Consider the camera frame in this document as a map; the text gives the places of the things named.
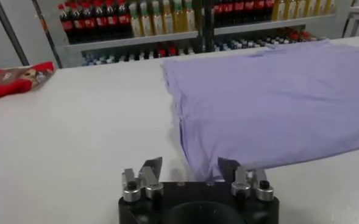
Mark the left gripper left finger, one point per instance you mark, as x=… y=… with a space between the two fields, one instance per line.
x=150 y=179

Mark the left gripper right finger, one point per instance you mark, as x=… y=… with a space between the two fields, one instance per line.
x=241 y=182

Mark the lilac purple t-shirt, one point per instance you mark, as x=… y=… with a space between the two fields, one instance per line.
x=258 y=106

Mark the red-capped cola bottle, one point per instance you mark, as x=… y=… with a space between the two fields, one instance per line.
x=172 y=50
x=161 y=52
x=249 y=5
x=112 y=20
x=238 y=6
x=67 y=25
x=269 y=3
x=101 y=22
x=90 y=22
x=218 y=8
x=304 y=34
x=78 y=24
x=259 y=4
x=228 y=7
x=124 y=19
x=293 y=36

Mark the white cabinet shelf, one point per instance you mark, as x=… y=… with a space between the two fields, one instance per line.
x=130 y=41
x=273 y=24

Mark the yellow tea bottle green cap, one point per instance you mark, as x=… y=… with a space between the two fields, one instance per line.
x=157 y=20
x=168 y=19
x=289 y=9
x=179 y=17
x=135 y=22
x=328 y=5
x=308 y=7
x=146 y=22
x=318 y=6
x=189 y=16
x=278 y=10
x=299 y=8

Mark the glass-door drinks cabinet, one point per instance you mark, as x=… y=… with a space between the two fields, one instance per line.
x=197 y=27
x=209 y=27

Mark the red t-shirt bear print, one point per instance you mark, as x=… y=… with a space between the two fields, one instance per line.
x=2 y=86

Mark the dark slanted pole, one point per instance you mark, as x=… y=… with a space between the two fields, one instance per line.
x=10 y=32

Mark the black cabinet door frame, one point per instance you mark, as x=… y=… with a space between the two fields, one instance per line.
x=46 y=33

